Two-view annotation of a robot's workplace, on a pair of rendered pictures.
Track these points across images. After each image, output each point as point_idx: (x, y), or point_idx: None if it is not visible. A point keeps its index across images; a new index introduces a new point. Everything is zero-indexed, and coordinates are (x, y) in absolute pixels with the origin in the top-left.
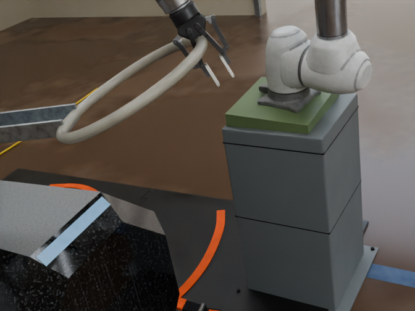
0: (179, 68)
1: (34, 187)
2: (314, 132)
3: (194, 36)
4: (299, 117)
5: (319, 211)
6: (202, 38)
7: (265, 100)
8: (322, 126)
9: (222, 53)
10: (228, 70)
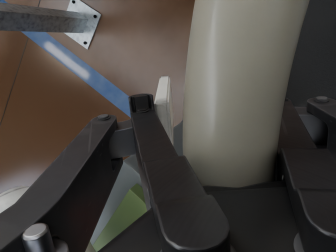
0: None
1: None
2: (129, 182)
3: (274, 192)
4: (135, 216)
5: (180, 132)
6: (208, 138)
7: None
8: (116, 193)
9: (143, 95)
10: (167, 83)
